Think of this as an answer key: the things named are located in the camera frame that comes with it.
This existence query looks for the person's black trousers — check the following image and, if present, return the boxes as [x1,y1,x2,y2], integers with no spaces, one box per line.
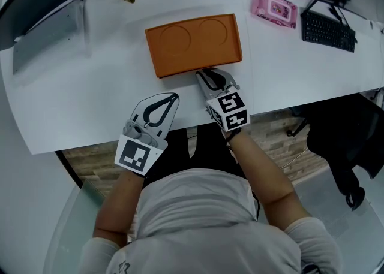
[148,124,245,179]

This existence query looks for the black monitor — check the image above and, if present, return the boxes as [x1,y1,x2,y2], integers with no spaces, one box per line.
[0,0,98,52]

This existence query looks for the black office chair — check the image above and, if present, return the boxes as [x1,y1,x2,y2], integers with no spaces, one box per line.
[286,92,384,211]

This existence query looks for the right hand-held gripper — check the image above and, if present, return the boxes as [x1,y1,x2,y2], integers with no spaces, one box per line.
[195,68,250,132]

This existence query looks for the person's right forearm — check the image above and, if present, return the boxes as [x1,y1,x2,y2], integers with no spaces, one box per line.
[226,128,313,233]

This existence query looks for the person's white shirt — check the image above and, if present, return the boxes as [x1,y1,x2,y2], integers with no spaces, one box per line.
[78,168,343,274]

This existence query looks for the orange box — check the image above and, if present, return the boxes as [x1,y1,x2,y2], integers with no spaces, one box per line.
[145,13,243,80]

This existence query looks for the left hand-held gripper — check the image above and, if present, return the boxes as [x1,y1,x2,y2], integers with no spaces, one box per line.
[114,92,180,177]

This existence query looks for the person's left forearm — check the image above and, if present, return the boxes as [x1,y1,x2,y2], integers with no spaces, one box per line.
[92,169,148,241]

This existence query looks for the orange box drawer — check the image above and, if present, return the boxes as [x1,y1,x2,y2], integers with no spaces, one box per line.
[154,63,214,80]

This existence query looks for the pink wet wipes packet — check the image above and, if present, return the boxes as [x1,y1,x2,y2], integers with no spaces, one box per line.
[251,0,299,30]

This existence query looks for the black keyboard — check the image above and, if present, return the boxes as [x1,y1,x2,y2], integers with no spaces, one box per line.
[301,10,358,54]

